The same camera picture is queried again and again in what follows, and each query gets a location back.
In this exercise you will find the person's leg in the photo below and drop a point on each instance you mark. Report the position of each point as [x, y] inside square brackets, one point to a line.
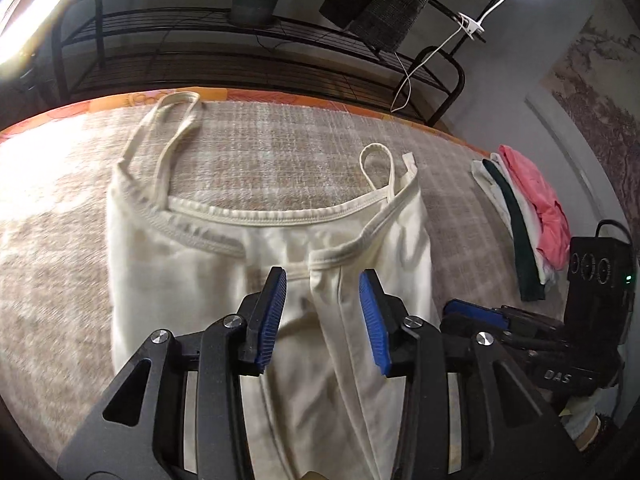
[586, 420]

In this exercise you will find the cream camisole top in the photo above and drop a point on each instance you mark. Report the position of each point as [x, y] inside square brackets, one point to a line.
[200, 285]

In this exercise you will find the potted plant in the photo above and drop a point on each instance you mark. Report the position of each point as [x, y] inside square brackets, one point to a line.
[256, 2]

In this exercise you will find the orange patterned bedsheet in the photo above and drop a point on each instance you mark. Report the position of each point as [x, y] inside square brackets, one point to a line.
[280, 96]

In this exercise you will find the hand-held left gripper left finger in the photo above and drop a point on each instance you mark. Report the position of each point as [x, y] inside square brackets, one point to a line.
[267, 320]

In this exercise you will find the black metal rack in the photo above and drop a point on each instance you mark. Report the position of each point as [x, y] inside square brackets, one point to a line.
[200, 40]

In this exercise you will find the wall poster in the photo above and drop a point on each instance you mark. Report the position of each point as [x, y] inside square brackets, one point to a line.
[600, 110]

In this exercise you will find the white folded garment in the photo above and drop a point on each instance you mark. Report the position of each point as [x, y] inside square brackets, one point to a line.
[492, 185]
[525, 225]

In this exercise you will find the bright strip light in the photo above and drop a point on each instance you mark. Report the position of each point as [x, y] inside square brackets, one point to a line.
[45, 5]

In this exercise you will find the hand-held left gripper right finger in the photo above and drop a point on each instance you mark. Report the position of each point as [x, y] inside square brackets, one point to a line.
[372, 320]

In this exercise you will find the grey plaid hanging cloth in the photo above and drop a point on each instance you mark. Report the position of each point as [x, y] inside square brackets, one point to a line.
[400, 0]

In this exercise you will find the dark green folded garment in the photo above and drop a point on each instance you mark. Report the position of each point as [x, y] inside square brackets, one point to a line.
[517, 230]

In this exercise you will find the pink folded garment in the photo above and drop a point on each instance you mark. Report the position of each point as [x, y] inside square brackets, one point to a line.
[537, 195]

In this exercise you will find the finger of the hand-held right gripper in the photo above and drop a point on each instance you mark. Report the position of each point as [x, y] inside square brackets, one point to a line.
[462, 327]
[472, 309]

